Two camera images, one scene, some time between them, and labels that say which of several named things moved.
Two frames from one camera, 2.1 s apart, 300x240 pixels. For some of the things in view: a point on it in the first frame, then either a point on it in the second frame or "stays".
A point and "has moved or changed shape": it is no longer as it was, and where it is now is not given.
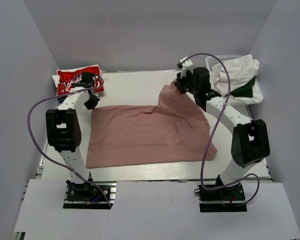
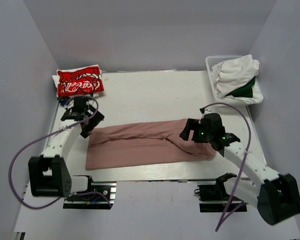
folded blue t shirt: x=61 y=99 stays
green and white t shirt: x=247 y=95 stays
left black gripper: x=93 y=104 -> x=97 y=118
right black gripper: x=181 y=79 -> x=193 y=124
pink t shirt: x=174 y=131 has moved or changed shape
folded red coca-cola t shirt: x=65 y=78 stays
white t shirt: x=240 y=68 stays
